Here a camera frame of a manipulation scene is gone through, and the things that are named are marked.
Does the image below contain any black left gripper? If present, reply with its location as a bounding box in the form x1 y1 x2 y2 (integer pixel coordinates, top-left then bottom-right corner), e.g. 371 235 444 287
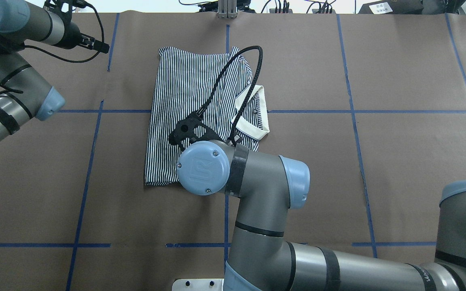
77 34 110 54

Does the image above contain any striped polo shirt white collar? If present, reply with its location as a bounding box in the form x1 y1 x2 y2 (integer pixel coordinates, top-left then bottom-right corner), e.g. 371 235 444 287
144 46 270 186

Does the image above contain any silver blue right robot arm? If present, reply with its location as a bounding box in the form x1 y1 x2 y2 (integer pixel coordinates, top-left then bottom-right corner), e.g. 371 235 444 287
176 141 466 291

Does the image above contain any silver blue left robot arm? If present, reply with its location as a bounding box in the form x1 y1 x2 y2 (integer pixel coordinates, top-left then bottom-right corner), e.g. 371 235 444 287
0 0 110 141

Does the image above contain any black box with white label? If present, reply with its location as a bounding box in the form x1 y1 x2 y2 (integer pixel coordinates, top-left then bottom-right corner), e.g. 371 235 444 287
357 0 424 15

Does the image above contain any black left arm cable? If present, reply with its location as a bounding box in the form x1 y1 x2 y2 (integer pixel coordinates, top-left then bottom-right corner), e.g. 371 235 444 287
0 0 106 95

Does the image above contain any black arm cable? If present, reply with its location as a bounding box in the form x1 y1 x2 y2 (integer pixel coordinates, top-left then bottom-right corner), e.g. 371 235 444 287
195 45 264 147
0 0 106 95

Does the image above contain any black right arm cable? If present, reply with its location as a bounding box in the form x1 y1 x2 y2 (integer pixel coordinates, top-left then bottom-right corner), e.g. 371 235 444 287
195 45 264 147

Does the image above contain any aluminium frame post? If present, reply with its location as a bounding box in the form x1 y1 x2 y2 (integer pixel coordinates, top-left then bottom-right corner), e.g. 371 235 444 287
217 0 238 19

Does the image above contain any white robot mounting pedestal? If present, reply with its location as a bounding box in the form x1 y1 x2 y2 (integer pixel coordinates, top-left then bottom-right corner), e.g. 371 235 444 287
171 278 224 291

